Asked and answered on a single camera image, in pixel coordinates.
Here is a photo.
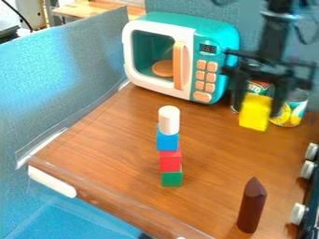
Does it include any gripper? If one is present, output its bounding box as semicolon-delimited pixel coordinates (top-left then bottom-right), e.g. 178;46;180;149
220;49;318;120

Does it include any yellow block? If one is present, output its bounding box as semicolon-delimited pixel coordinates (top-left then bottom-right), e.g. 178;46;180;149
238;92;274;133

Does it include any red label can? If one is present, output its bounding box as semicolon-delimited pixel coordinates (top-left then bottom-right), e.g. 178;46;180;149
229;78;277;115

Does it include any yellow fruit label can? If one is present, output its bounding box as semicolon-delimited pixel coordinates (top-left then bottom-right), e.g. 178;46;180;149
268;88;311;128

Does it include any toy microwave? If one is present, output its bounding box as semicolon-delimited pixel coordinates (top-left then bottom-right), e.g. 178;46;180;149
120;11;243;105

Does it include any white cylinder block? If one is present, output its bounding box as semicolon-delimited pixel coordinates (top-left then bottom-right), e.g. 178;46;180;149
157;105;183;136

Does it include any toy stove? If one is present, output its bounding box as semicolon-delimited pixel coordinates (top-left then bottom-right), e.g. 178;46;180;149
288;141;319;239

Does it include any blue block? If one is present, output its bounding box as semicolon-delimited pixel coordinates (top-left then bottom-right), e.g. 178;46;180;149
155;129;181;152

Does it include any red block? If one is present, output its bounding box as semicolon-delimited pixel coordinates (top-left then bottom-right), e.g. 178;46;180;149
158;149;184;174

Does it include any brown pointed block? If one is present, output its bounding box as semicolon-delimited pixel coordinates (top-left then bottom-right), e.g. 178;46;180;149
235;176;270;234

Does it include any green block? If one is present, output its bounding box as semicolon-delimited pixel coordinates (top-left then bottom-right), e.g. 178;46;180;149
160;166;185;188

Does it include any wooden table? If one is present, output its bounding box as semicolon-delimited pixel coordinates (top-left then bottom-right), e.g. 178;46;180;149
52;0;147;21

